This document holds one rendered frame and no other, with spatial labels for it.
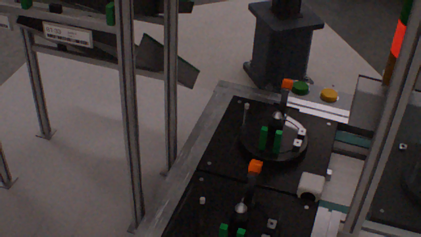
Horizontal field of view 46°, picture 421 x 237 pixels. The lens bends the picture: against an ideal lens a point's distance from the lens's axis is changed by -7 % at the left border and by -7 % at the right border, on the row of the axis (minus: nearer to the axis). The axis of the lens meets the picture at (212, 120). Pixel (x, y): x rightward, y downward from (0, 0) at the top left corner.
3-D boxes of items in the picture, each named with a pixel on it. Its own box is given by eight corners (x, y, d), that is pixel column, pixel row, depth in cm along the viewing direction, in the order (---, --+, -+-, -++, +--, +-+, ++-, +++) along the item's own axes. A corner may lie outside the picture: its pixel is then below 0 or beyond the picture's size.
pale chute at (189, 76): (143, 71, 120) (150, 53, 120) (193, 89, 115) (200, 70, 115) (78, 37, 93) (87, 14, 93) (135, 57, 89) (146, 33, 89)
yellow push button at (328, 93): (321, 92, 123) (322, 85, 121) (337, 96, 122) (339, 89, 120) (318, 102, 120) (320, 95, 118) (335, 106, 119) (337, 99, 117)
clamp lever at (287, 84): (277, 112, 109) (284, 78, 106) (286, 115, 109) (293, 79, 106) (273, 118, 106) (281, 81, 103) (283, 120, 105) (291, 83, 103)
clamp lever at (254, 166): (243, 197, 91) (252, 158, 89) (254, 201, 91) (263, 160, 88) (238, 206, 88) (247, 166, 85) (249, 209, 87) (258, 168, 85)
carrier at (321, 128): (232, 101, 119) (236, 54, 111) (337, 128, 113) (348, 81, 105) (195, 175, 101) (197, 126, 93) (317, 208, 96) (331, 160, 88)
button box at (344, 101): (285, 97, 129) (288, 77, 125) (367, 118, 124) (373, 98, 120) (279, 114, 124) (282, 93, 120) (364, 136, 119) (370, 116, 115)
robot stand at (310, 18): (287, 58, 150) (296, -3, 137) (314, 87, 139) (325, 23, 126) (241, 67, 145) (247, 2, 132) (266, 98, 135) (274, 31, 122)
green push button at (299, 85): (293, 85, 124) (294, 78, 123) (309, 89, 123) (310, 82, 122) (289, 95, 121) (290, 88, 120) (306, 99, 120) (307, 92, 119)
